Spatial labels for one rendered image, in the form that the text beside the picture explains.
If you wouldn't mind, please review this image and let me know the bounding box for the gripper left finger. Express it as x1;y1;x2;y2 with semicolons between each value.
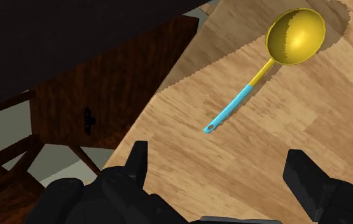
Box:
24;140;190;224

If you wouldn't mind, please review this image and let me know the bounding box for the dark wooden chair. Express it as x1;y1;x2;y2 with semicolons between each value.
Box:
0;89;45;224

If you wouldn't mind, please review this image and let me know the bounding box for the yellow ladle with blue handle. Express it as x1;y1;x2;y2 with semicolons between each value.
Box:
203;7;327;135

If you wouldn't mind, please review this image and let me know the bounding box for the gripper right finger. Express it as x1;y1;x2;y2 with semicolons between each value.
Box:
282;149;353;224

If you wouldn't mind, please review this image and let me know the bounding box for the brown wooden table with drawer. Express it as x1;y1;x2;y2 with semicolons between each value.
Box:
29;15;200;176

